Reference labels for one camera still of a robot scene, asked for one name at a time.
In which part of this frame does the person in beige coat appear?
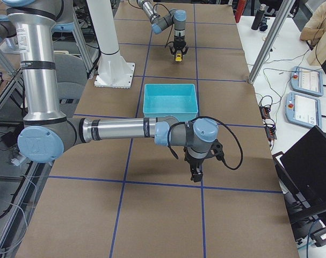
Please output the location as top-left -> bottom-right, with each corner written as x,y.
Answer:
300,1 -> 326,57

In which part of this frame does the teach pendant tablet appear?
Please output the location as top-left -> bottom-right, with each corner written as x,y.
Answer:
285,91 -> 322,128
290,66 -> 323,97

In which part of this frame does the yellow beetle toy car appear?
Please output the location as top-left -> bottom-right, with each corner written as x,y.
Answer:
175,53 -> 183,62

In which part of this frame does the grey office chair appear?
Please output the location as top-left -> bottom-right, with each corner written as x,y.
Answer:
54,53 -> 88,99

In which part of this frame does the teal plastic bin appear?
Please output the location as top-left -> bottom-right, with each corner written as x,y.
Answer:
143,83 -> 198,121

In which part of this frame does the lower teach pendant tablet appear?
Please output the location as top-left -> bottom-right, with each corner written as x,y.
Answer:
285,91 -> 322,128

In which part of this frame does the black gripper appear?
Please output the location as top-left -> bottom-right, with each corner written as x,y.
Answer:
172,35 -> 185,61
184,147 -> 206,183

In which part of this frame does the red fire extinguisher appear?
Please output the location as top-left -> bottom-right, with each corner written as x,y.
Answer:
234,0 -> 247,23

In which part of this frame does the aluminium frame post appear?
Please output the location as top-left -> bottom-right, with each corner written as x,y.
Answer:
248,0 -> 295,84

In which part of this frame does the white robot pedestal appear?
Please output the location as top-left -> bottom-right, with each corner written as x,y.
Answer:
87,0 -> 135,89

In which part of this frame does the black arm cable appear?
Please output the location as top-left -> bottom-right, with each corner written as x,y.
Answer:
151,3 -> 177,48
166,116 -> 244,171

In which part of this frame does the black water bottle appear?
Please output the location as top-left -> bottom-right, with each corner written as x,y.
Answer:
251,4 -> 266,30

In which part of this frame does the orange black electronics board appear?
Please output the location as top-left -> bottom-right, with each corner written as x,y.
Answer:
259,106 -> 271,119

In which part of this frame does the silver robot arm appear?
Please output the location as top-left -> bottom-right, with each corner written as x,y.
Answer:
136,1 -> 189,62
6,1 -> 223,182

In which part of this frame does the black laptop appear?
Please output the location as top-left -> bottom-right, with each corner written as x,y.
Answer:
273,126 -> 326,207

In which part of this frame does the upper teach pendant tablet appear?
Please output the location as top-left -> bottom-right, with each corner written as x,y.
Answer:
290,66 -> 323,97

